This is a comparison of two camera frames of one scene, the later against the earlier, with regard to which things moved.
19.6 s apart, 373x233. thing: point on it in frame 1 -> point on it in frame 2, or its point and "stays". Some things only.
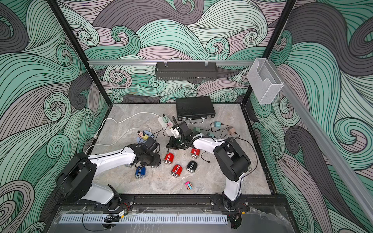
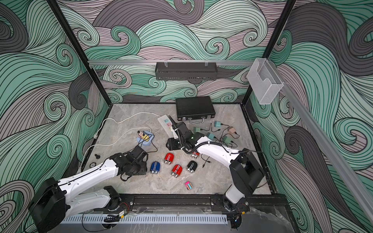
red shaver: x=177 y=170 stays
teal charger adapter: x=218 y=124 stays
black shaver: x=192 y=166 stays
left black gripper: x=157 y=162 -> x=143 y=170
